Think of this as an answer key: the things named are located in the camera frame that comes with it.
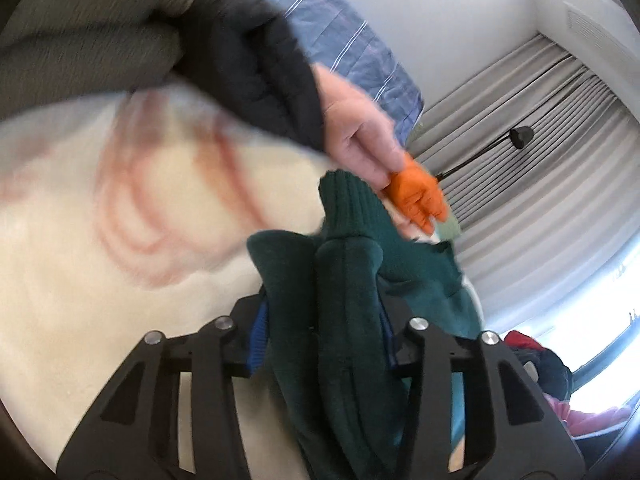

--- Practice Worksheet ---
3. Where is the dark green fleece-lined sweater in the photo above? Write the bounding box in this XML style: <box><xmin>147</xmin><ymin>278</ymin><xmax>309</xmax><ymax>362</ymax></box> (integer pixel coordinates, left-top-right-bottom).
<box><xmin>246</xmin><ymin>170</ymin><xmax>483</xmax><ymax>480</ymax></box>

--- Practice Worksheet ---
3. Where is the grey cloth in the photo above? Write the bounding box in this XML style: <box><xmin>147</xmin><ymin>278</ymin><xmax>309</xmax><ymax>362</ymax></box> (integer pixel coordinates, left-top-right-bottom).
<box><xmin>0</xmin><ymin>0</ymin><xmax>202</xmax><ymax>122</ymax></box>

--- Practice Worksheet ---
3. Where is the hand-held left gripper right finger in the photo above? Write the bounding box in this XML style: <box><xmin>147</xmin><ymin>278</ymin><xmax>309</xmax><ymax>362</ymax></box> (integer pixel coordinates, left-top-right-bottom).
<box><xmin>379</xmin><ymin>299</ymin><xmax>587</xmax><ymax>480</ymax></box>

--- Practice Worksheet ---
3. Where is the black lamp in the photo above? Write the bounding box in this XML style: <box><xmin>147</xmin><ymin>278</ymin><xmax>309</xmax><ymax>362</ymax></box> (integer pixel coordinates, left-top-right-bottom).
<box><xmin>434</xmin><ymin>126</ymin><xmax>536</xmax><ymax>182</ymax></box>

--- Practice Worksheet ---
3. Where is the person's right hand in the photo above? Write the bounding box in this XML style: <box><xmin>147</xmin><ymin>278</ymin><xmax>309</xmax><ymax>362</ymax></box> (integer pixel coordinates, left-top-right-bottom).
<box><xmin>312</xmin><ymin>62</ymin><xmax>408</xmax><ymax>190</ymax></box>

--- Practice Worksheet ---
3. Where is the white vent grille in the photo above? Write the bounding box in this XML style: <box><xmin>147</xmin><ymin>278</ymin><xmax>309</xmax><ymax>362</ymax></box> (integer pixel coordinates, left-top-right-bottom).
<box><xmin>565</xmin><ymin>6</ymin><xmax>632</xmax><ymax>58</ymax></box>

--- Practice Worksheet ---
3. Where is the pink garment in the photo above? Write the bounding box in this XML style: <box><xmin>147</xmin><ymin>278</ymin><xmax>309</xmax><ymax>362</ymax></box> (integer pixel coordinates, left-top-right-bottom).
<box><xmin>544</xmin><ymin>392</ymin><xmax>637</xmax><ymax>442</ymax></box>

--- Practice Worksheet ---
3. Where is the grey pleated curtain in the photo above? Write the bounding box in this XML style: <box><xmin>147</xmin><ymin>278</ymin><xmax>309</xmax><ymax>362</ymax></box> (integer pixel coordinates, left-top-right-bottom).
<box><xmin>409</xmin><ymin>32</ymin><xmax>640</xmax><ymax>332</ymax></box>

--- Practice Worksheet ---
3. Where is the red garment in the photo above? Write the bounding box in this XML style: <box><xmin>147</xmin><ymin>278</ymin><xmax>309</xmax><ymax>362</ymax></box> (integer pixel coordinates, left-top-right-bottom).
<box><xmin>502</xmin><ymin>330</ymin><xmax>552</xmax><ymax>357</ymax></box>

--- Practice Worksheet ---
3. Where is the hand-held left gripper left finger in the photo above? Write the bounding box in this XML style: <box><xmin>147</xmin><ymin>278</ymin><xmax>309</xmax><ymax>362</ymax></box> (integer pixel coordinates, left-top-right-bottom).
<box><xmin>56</xmin><ymin>294</ymin><xmax>272</xmax><ymax>480</ymax></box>

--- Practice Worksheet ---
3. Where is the blue striped pillow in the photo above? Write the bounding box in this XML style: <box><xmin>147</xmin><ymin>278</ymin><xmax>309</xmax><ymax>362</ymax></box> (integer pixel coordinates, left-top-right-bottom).
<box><xmin>219</xmin><ymin>0</ymin><xmax>426</xmax><ymax>150</ymax></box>

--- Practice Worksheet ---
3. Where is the cream blanket with red print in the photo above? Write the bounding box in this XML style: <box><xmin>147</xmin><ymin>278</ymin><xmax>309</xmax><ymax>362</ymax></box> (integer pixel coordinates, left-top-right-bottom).
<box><xmin>0</xmin><ymin>80</ymin><xmax>333</xmax><ymax>480</ymax></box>

